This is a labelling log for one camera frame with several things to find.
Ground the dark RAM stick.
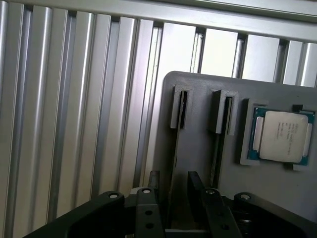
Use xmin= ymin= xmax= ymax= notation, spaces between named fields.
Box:
xmin=210 ymin=97 xmax=233 ymax=188

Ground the grey plastic parts rack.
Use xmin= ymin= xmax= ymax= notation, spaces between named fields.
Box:
xmin=152 ymin=70 xmax=317 ymax=230

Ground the CPU with silver lid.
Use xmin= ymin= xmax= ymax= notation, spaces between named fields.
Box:
xmin=252 ymin=107 xmax=312 ymax=166

